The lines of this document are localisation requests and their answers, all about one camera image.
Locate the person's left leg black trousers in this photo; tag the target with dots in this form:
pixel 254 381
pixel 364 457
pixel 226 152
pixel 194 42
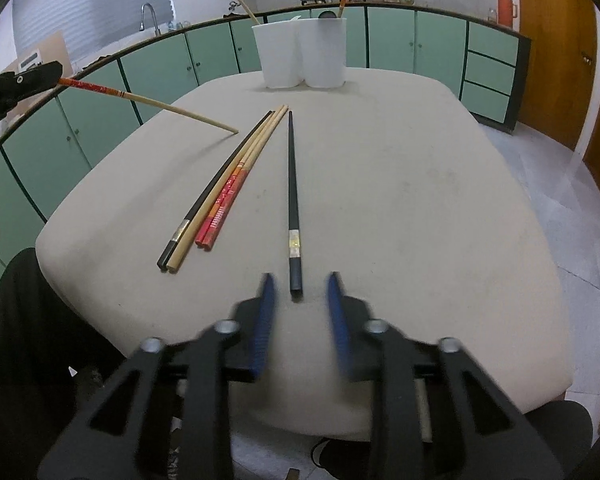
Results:
pixel 25 360

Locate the white water purifier unit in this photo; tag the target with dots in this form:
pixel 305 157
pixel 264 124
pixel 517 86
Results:
pixel 30 57

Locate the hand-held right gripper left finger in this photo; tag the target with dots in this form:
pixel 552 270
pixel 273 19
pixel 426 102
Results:
pixel 262 320

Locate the metal spoon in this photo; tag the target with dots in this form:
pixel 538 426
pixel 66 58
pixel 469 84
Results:
pixel 326 14

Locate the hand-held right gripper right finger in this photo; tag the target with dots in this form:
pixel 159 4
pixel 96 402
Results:
pixel 337 320

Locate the chrome kitchen faucet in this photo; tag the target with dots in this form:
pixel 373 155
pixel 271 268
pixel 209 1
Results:
pixel 156 22

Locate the black chopstick with silver band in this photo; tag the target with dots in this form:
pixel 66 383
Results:
pixel 292 200
pixel 215 187

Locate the green lower kitchen cabinets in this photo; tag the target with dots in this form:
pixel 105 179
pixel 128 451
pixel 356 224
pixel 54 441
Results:
pixel 440 45

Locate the person's right leg black trousers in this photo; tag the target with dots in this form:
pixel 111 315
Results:
pixel 565 440

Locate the black shoe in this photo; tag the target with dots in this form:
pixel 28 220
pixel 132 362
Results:
pixel 330 460

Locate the red thermos flask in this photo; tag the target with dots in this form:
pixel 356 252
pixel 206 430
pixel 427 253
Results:
pixel 505 10

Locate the person's leg black trousers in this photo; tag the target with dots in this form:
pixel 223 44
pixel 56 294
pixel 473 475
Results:
pixel 25 360
pixel 565 440

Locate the small glass jar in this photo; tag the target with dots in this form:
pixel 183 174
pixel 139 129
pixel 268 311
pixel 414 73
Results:
pixel 491 15

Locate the beige tablecloth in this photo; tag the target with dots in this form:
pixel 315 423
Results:
pixel 405 210

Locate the white two-compartment utensil holder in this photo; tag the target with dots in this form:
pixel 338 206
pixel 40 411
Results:
pixel 325 55

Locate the plain wooden chopstick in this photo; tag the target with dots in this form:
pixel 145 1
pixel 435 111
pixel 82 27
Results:
pixel 242 5
pixel 180 257

